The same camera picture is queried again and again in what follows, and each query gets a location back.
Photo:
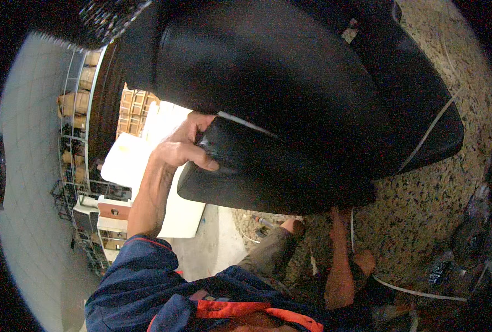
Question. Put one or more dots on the person's left hand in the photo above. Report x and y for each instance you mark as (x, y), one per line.
(177, 147)

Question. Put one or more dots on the large black rubber tube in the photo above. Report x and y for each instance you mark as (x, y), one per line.
(295, 108)

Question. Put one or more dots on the stack of wooden crates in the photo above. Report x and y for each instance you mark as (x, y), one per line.
(134, 108)

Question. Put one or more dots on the white and brown machine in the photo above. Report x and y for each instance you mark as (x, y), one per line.
(112, 212)

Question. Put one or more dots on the metal hand tool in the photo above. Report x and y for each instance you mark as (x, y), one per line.
(265, 222)

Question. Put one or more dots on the person's legs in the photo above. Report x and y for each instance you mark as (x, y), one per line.
(270, 253)

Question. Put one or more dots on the person's body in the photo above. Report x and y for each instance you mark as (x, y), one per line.
(146, 290)

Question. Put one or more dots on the black treaded tyre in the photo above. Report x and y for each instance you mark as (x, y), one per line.
(105, 18)

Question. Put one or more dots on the heap of dark rubber parts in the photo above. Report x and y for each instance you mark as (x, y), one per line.
(478, 232)

